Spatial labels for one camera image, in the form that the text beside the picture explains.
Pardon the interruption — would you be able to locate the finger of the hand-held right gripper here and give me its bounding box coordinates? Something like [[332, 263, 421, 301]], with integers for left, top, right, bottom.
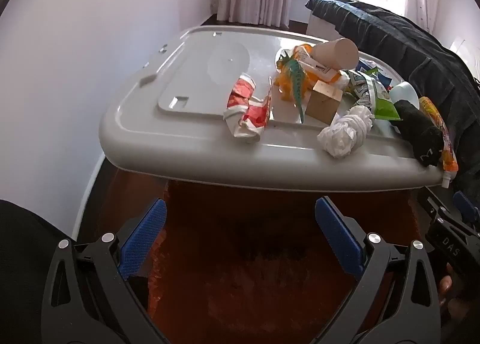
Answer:
[[452, 190, 480, 225]]

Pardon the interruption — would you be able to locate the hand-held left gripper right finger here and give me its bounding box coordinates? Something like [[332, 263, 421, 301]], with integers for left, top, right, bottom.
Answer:
[[314, 196, 441, 344]]

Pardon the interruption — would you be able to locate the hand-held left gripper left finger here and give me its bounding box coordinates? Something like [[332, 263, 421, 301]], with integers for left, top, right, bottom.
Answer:
[[40, 198, 177, 344]]

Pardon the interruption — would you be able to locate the light blue handheld fan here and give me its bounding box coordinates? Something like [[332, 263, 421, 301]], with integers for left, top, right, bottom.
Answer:
[[389, 81, 419, 110]]

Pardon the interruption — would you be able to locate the orange white snack bag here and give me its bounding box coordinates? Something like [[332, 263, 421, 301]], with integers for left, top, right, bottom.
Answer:
[[292, 44, 347, 86]]

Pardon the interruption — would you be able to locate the blue white milk carton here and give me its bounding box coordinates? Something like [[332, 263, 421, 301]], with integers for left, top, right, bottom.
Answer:
[[356, 59, 392, 86]]

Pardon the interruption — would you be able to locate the beige jar with black label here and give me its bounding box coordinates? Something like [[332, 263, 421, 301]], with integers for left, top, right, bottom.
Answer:
[[311, 38, 359, 69]]

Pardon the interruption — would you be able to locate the person's right hand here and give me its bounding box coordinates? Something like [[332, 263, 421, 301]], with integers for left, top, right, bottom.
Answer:
[[439, 275, 455, 300]]

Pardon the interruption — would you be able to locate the orange spouted drink pouch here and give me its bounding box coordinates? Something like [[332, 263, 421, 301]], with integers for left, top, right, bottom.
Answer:
[[419, 96, 459, 189]]

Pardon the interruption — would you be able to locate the black sock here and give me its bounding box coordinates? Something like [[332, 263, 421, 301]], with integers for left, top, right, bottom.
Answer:
[[390, 100, 445, 168]]

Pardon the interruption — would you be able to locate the white crumpled plastic bag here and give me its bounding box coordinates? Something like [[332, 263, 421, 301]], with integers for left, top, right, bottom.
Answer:
[[317, 106, 375, 159]]

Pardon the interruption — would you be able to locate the grey storage box lid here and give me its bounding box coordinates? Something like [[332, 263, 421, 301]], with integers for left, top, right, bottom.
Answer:
[[99, 25, 451, 192]]

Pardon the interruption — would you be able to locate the wooden block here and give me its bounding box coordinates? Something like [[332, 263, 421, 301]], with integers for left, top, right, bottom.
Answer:
[[305, 80, 344, 126]]

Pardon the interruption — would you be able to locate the green snack packet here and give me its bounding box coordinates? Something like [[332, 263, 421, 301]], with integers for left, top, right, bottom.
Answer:
[[347, 70, 400, 119]]

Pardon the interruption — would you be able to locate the white bed headboard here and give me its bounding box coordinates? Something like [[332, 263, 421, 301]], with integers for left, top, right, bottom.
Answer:
[[448, 38, 474, 64]]

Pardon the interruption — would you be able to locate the red white crumpled wrapper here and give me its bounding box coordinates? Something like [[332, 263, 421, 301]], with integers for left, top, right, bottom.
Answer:
[[224, 72, 273, 143]]

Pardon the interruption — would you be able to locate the orange toy dinosaur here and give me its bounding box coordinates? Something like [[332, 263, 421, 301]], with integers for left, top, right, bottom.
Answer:
[[273, 66, 312, 102]]

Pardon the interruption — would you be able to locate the green toy dinosaur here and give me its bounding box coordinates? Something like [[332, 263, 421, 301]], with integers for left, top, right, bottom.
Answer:
[[277, 50, 313, 123]]

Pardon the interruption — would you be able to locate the bed with black cover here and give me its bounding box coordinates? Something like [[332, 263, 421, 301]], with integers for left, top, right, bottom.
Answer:
[[305, 0, 480, 195]]

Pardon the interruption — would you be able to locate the white bed frame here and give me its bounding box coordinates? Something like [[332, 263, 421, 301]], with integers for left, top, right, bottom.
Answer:
[[307, 14, 338, 41]]

